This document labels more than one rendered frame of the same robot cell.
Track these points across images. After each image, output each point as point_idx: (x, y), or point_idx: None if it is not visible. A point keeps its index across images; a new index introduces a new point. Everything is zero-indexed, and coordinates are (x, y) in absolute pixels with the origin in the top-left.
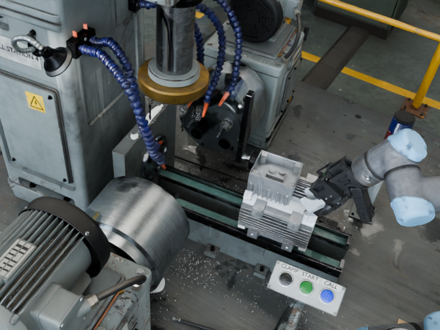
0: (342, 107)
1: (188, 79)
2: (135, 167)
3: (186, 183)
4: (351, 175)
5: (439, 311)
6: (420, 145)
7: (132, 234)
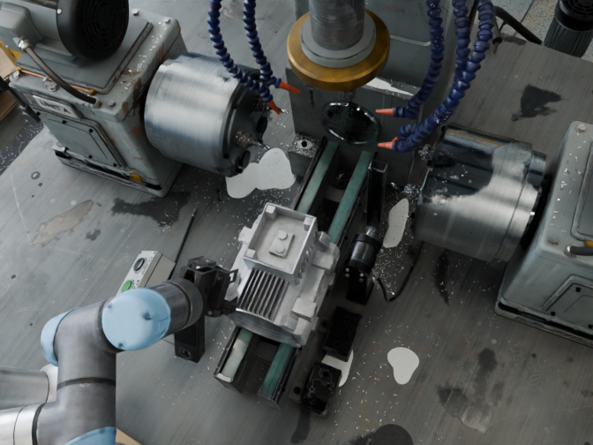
0: None
1: (308, 51)
2: (309, 99)
3: (349, 183)
4: None
5: None
6: (121, 331)
7: (161, 92)
